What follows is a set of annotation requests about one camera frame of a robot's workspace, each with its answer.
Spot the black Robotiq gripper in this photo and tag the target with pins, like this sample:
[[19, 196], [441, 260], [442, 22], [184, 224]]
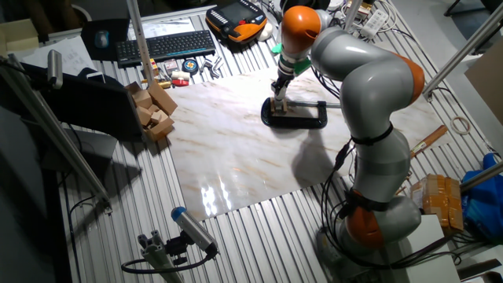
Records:
[[283, 80]]

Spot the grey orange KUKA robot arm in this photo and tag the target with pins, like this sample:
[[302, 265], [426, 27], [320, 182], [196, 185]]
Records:
[[373, 90]]

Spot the small wooden clamp pad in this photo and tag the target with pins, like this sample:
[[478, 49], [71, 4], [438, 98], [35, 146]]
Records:
[[272, 104], [286, 106]]

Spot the black metal C-clamp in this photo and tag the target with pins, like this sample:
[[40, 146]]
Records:
[[294, 122]]

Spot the white egg shaped object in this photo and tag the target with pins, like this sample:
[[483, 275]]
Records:
[[265, 31]]

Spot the silver metal pipe fitting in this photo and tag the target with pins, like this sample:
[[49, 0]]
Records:
[[217, 67], [206, 66]]

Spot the marble pattern table sheet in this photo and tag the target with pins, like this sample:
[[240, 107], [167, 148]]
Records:
[[236, 157]]

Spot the black orange teach pendant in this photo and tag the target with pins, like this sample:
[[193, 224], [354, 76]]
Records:
[[236, 15]]

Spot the small printed card box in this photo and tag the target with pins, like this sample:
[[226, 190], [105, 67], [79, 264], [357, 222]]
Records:
[[171, 67]]

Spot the brass pipe fitting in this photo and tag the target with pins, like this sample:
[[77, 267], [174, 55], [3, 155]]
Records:
[[165, 84]]

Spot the open brown cardboard box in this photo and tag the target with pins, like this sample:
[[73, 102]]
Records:
[[163, 98]]

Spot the white power strip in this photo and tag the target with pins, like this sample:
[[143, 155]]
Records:
[[375, 23]]

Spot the black computer keyboard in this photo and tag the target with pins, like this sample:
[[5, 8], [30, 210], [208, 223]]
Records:
[[165, 47]]

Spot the small brown wooden block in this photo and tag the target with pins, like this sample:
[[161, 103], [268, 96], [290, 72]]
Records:
[[142, 99], [159, 116], [153, 108], [144, 116]]

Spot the small yellow box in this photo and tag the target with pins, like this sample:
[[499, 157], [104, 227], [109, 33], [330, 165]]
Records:
[[155, 67]]

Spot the white printed paper sheet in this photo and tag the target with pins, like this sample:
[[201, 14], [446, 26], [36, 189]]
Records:
[[165, 28]]

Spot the black mouse pad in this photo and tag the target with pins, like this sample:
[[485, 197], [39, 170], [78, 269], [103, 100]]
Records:
[[118, 31]]

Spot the white smartphone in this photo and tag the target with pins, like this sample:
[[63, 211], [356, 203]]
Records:
[[96, 77]]

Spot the dark computer mouse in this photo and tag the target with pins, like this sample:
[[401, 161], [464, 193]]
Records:
[[101, 39]]

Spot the black laptop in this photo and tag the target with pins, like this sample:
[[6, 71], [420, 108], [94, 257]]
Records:
[[90, 106]]

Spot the brown taped cardboard package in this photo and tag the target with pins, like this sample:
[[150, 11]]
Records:
[[440, 204]]

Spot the short aluminium profile stub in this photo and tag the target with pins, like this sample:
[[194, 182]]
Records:
[[157, 255]]

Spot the brown cardboard sheet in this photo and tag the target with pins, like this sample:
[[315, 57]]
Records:
[[487, 86]]

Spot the white paper stack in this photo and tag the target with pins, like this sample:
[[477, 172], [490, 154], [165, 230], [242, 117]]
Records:
[[70, 55]]

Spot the long slanted aluminium profile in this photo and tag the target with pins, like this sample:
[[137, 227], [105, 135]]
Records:
[[51, 129]]

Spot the blue plastic bag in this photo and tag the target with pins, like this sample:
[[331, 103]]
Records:
[[483, 204]]

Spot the beige foam box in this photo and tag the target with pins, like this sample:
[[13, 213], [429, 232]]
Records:
[[19, 35]]

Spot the upright aluminium post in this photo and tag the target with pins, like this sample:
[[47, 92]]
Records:
[[353, 13]]

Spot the tall aluminium frame post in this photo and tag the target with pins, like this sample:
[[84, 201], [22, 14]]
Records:
[[139, 39]]

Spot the silver camera blue cap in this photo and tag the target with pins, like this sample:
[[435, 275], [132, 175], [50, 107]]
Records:
[[194, 230]]

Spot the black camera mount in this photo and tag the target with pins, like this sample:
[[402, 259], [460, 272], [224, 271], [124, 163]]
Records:
[[177, 247]]

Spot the slanted aluminium frame brace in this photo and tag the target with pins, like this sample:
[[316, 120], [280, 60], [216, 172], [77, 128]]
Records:
[[471, 39]]

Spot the aluminium frame bar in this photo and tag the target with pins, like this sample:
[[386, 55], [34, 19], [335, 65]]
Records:
[[483, 177]]

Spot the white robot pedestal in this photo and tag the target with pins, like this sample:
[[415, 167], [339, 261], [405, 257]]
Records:
[[428, 255]]

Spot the silver depth camera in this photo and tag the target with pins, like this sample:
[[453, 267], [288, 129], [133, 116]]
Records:
[[55, 68]]

